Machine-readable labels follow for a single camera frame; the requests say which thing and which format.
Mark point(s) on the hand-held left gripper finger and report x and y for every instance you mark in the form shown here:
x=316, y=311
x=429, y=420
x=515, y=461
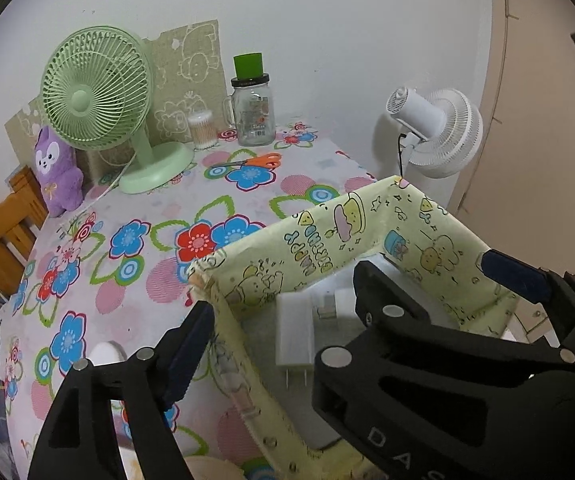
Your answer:
x=187, y=360

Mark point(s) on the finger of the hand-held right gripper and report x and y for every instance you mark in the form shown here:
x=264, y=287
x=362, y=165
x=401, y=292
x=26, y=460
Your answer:
x=512, y=275
x=372, y=300

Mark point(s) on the yellow printed fabric storage box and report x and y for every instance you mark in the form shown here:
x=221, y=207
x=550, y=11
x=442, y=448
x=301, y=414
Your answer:
x=327, y=230

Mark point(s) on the small white adapter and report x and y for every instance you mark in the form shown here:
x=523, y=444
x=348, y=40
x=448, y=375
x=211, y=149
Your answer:
x=335, y=300

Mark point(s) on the white charger plug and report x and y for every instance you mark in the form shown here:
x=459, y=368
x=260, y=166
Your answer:
x=295, y=330

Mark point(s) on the floral tablecloth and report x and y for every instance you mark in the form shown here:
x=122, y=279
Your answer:
x=117, y=280

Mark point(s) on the beige wooden door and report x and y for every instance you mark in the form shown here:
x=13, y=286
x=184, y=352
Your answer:
x=542, y=135

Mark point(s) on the white standing fan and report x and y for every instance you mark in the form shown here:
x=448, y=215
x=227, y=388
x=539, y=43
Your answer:
x=447, y=130

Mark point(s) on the glass jar mug black lid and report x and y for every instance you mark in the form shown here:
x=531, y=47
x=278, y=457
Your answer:
x=252, y=115

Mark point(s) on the wooden chair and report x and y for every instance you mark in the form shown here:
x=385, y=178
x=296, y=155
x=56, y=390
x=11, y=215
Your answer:
x=2, y=240

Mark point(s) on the purple plush toy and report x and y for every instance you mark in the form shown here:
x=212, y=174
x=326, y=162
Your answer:
x=57, y=175

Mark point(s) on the clear cotton swab container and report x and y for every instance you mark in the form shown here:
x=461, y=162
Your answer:
x=201, y=132

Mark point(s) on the green plastic cup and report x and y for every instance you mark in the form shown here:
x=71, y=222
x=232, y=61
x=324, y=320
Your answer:
x=248, y=65

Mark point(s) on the green desk fan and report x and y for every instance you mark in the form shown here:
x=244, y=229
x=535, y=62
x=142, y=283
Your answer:
x=92, y=95

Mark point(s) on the beige printed wall board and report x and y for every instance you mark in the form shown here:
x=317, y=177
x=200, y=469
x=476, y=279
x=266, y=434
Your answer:
x=192, y=60

